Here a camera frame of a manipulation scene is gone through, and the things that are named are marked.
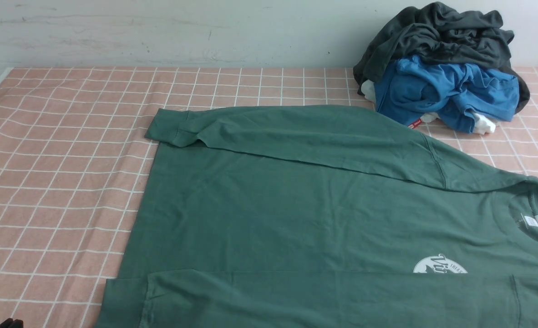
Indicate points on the blue crumpled garment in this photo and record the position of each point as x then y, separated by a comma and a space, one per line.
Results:
411, 88

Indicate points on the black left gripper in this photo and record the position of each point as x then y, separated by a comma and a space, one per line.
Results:
12, 323

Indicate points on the green long-sleeved shirt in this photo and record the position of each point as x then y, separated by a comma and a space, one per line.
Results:
323, 217

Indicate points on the dark grey crumpled garment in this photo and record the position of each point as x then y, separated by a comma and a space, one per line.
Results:
438, 34

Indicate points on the pink checkered tablecloth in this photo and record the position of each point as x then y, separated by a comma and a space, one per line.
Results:
75, 160

